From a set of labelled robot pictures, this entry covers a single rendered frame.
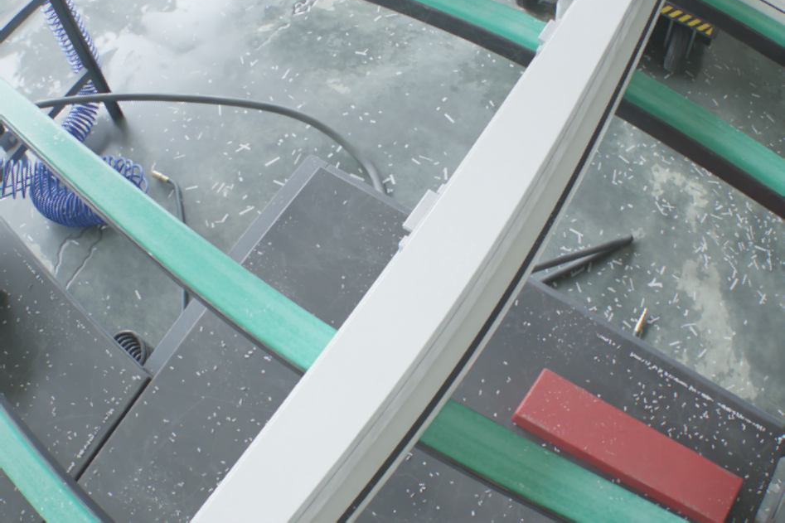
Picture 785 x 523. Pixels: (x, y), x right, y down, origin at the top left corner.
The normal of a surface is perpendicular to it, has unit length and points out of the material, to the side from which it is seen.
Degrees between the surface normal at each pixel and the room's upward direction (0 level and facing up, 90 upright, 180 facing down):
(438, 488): 0
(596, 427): 0
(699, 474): 0
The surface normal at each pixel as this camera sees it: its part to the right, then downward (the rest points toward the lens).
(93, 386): -0.08, -0.50
